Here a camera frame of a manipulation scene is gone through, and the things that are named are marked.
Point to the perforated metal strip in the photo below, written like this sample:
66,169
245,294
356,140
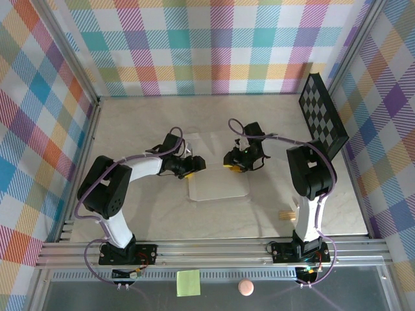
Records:
220,275

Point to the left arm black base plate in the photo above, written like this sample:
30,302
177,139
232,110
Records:
147,252

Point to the black checkerboard calibration board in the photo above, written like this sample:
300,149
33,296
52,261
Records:
319,110

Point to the green sticky note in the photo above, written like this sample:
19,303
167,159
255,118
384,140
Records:
188,282

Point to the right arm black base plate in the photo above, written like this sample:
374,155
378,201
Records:
282,251

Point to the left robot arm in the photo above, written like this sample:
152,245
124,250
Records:
116,226

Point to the aluminium side rail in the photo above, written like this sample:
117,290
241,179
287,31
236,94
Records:
84,142

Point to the aluminium frame post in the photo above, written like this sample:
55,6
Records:
355,48
72,55

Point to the pink round ball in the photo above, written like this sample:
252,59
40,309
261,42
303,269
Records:
246,287

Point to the small wooden block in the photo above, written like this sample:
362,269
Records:
286,215

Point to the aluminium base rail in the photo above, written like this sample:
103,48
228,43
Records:
210,256

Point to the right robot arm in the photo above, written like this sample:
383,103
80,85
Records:
308,220

